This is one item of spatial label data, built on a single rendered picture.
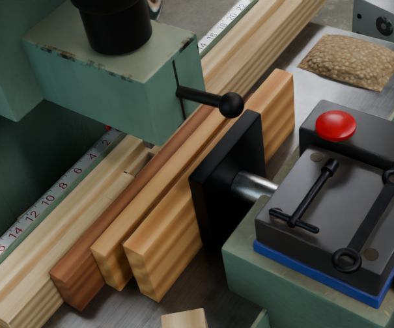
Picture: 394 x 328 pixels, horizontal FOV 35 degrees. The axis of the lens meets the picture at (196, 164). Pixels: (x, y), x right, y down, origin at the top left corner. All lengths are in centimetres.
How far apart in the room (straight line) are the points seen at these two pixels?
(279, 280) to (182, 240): 10
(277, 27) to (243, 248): 31
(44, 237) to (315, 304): 23
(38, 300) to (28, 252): 4
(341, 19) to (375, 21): 131
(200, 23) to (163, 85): 194
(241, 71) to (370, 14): 43
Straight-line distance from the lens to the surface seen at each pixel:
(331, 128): 47
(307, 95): 69
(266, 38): 71
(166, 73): 48
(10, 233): 55
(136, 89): 47
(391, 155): 48
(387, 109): 68
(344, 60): 71
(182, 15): 248
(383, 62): 72
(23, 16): 55
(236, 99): 47
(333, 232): 44
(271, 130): 60
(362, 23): 109
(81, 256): 53
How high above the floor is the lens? 136
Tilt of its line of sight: 47 degrees down
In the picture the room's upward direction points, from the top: 11 degrees counter-clockwise
